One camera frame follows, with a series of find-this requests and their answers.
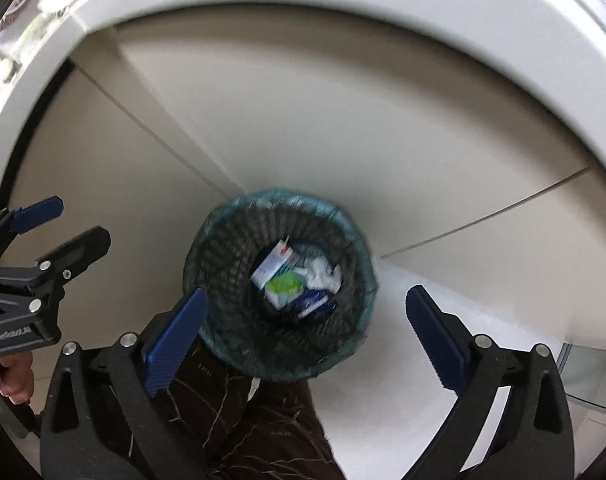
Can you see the dark blue snack wrapper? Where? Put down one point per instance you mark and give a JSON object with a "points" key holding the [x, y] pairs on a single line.
{"points": [[315, 305]]}

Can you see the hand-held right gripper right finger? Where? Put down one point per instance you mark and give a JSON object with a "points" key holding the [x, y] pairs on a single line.
{"points": [[438, 340]]}

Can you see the green white medicine box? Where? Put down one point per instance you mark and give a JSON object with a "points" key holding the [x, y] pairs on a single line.
{"points": [[283, 287]]}

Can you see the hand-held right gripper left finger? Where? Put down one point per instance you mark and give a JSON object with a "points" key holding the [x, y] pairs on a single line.
{"points": [[175, 340]]}

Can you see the person's left hand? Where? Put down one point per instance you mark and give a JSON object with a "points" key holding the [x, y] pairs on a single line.
{"points": [[13, 375]]}

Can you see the brown patterned pants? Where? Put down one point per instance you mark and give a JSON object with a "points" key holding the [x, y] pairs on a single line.
{"points": [[263, 435]]}

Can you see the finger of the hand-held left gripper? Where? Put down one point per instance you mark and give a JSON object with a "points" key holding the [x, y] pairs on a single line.
{"points": [[35, 215], [80, 250]]}

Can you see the glass panel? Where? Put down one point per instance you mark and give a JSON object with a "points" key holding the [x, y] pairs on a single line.
{"points": [[593, 375]]}

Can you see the white tissue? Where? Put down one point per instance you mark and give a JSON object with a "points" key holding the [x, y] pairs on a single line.
{"points": [[323, 272]]}

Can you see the blue white milk carton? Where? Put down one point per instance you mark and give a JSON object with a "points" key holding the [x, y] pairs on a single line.
{"points": [[273, 265]]}

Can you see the black mesh trash bin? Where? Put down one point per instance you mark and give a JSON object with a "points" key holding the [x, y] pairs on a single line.
{"points": [[223, 260]]}

